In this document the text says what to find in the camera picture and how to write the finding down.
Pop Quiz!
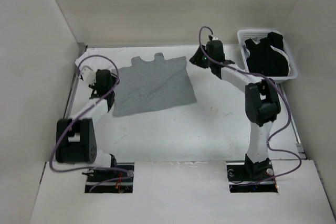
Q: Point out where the grey tank top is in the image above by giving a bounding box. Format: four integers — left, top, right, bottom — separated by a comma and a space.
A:
113, 52, 197, 118

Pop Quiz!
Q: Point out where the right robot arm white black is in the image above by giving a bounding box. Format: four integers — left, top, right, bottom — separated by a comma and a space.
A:
190, 36, 281, 182

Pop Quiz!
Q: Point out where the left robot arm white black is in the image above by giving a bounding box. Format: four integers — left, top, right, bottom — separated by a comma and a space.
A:
51, 68, 118, 182

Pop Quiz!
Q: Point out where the folded white tank top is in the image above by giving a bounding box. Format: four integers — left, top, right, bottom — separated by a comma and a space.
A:
75, 50, 115, 70

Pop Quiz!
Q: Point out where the black tank top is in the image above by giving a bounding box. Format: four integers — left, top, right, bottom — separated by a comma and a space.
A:
245, 32, 290, 77

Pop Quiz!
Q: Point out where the white plastic basket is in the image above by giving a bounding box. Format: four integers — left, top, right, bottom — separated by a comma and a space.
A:
237, 28, 299, 83

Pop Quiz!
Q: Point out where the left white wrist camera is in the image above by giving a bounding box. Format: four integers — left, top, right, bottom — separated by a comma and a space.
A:
79, 66, 96, 84

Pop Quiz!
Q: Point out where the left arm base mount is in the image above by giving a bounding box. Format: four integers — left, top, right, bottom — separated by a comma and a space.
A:
82, 169, 134, 194

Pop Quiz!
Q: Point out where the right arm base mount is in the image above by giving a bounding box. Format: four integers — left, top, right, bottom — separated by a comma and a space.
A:
226, 157, 278, 193

